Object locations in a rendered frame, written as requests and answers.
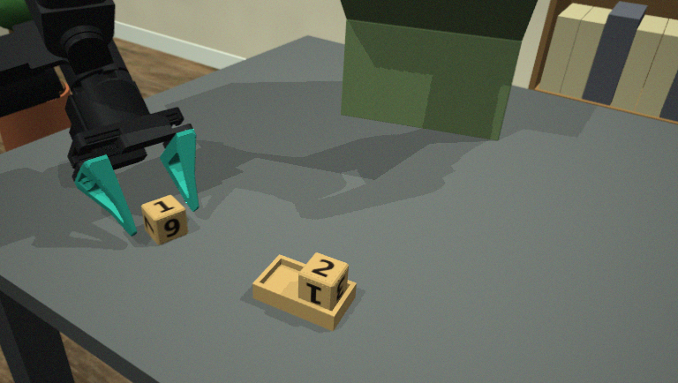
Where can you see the tan wooden number cube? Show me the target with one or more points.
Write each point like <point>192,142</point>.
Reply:
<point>323,281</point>
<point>164,219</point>

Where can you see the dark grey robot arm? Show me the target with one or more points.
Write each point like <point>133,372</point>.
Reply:
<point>76,34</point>

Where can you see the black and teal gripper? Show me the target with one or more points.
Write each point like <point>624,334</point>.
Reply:
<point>115,114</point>

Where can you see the tan wooden tray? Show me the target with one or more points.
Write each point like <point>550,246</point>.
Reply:
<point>282,277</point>

